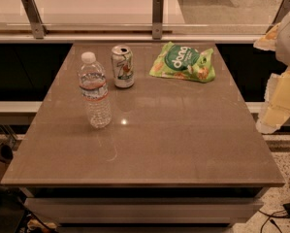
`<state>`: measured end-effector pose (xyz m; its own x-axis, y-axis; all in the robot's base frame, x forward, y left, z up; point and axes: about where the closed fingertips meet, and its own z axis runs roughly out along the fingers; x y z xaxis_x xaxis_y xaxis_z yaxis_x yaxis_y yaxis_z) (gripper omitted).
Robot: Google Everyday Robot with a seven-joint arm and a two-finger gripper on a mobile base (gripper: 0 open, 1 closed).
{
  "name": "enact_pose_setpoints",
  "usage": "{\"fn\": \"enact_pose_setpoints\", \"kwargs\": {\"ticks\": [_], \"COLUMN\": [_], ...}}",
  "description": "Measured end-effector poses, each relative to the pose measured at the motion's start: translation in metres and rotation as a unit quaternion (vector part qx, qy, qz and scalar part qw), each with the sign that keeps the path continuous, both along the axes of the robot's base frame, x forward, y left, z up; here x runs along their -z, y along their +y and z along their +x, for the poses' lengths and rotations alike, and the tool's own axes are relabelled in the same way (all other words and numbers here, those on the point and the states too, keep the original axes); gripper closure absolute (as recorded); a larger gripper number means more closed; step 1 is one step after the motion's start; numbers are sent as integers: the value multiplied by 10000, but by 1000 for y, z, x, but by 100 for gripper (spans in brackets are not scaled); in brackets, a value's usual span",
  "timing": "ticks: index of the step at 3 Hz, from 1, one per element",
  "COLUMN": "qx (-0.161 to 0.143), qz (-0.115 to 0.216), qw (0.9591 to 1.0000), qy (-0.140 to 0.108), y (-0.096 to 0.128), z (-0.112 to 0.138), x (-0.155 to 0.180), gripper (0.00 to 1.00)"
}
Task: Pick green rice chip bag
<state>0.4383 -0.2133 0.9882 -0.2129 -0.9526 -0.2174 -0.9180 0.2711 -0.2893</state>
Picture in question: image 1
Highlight green rice chip bag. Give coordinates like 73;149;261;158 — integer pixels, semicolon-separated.
149;42;215;83

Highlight right metal railing bracket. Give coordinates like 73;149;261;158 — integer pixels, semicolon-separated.
267;0;290;31

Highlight left metal railing bracket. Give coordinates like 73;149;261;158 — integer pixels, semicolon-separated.
21;0;47;39

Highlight middle metal railing bracket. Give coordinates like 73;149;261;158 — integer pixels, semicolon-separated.
152;0;164;40

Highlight black cables on floor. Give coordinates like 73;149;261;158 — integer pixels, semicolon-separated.
257;173;290;233

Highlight glass railing panel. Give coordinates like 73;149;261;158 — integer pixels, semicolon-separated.
0;0;282;34

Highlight silver soda can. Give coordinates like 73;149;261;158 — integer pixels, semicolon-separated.
112;45;134;88

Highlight dark object at left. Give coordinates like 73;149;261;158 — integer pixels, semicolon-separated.
0;143;15;186

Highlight metal railing bracket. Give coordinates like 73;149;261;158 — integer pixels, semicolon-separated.
21;0;47;39
152;0;164;40
267;0;290;31

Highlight clear plastic water bottle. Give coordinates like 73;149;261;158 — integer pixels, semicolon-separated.
78;51;112;128

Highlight white table base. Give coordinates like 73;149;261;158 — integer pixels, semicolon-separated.
25;197;263;224

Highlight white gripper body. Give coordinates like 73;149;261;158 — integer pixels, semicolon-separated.
274;0;290;68

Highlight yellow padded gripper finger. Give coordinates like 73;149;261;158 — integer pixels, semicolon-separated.
253;23;280;51
256;67;290;134

